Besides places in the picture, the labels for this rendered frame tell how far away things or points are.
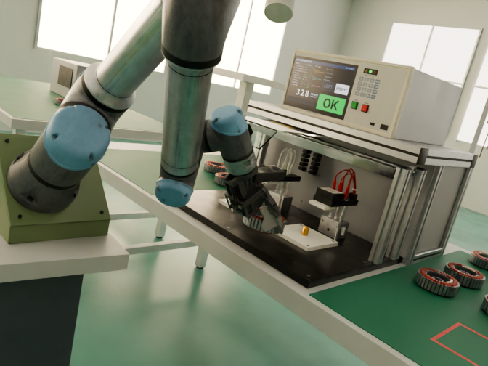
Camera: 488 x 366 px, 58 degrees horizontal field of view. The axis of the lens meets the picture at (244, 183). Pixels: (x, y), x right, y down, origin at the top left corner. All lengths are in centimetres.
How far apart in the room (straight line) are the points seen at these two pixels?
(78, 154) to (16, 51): 483
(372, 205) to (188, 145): 83
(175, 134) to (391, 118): 73
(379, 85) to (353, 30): 785
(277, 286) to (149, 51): 60
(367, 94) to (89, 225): 86
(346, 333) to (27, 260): 66
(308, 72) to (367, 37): 750
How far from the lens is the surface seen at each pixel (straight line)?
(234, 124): 94
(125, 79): 92
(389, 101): 136
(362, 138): 135
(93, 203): 112
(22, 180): 102
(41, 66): 579
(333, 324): 101
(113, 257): 104
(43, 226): 106
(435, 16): 851
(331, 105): 146
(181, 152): 83
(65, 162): 91
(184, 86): 72
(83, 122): 92
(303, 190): 166
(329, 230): 144
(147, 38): 85
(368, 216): 151
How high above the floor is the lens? 119
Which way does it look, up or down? 13 degrees down
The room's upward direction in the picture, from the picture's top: 13 degrees clockwise
